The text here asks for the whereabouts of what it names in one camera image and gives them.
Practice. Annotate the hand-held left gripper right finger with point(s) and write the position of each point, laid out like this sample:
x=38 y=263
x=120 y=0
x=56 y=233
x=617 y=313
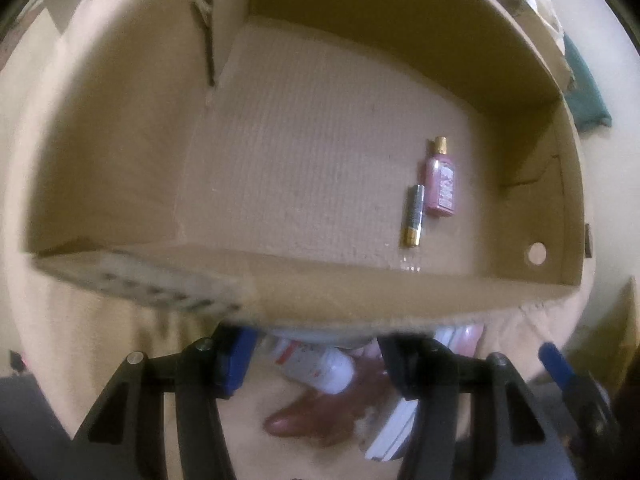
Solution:
x=397 y=367

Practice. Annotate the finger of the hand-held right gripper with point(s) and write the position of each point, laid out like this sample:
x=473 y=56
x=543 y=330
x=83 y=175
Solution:
x=554 y=359

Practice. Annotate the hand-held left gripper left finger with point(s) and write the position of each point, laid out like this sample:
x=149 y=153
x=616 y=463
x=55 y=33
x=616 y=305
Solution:
x=235 y=365

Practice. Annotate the white rectangular box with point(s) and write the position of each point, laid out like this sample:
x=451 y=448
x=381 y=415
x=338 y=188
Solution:
x=391 y=430

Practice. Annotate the brown cardboard box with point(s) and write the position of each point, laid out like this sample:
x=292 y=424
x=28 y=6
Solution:
x=325 y=135

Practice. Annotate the black gold battery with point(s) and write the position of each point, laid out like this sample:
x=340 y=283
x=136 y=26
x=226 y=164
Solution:
x=413 y=215

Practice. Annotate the pink perfume bottle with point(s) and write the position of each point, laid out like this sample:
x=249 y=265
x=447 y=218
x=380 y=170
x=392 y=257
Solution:
x=440 y=180

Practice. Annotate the green cloth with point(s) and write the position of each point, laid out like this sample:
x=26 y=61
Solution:
x=587 y=95

